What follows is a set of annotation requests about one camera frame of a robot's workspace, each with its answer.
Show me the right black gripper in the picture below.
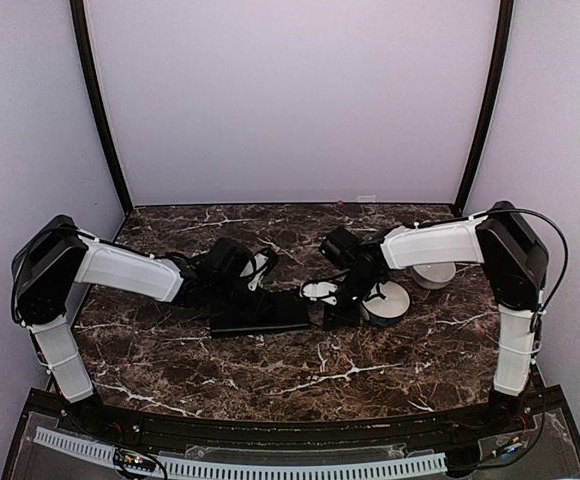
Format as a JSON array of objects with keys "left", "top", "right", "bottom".
[{"left": 322, "top": 269, "right": 381, "bottom": 331}]

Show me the black zippered tool case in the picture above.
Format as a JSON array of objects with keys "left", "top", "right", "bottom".
[{"left": 209, "top": 291, "right": 311, "bottom": 338}]

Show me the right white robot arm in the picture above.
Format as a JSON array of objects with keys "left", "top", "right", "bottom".
[{"left": 299, "top": 201, "right": 562, "bottom": 434}]

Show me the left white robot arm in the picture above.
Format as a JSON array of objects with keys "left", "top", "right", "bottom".
[{"left": 10, "top": 215, "right": 278, "bottom": 436}]

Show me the white and teal bowl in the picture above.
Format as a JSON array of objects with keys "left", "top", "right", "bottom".
[{"left": 360, "top": 281, "right": 410, "bottom": 328}]

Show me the plain white bowl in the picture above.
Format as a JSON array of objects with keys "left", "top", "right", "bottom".
[{"left": 411, "top": 262, "right": 456, "bottom": 290}]

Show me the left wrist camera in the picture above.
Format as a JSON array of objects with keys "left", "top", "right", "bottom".
[{"left": 207, "top": 237, "right": 251, "bottom": 277}]

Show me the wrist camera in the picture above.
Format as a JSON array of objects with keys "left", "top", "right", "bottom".
[
  {"left": 207, "top": 237, "right": 251, "bottom": 277},
  {"left": 319, "top": 226, "right": 360, "bottom": 270}
]

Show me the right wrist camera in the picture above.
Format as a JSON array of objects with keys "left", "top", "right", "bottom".
[{"left": 319, "top": 226, "right": 360, "bottom": 270}]

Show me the white slotted cable duct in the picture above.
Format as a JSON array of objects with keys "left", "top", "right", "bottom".
[{"left": 32, "top": 427, "right": 448, "bottom": 479}]

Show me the black front rail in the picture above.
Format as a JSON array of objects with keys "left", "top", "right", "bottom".
[{"left": 2, "top": 386, "right": 580, "bottom": 479}]

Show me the left black frame post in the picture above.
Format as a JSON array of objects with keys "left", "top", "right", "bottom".
[{"left": 69, "top": 0, "right": 134, "bottom": 216}]

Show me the black frame post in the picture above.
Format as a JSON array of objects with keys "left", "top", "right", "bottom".
[
  {"left": 452, "top": 0, "right": 515, "bottom": 216},
  {"left": 69, "top": 0, "right": 134, "bottom": 216}
]

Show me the right black frame post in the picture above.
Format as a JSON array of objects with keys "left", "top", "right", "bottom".
[{"left": 452, "top": 0, "right": 515, "bottom": 216}]

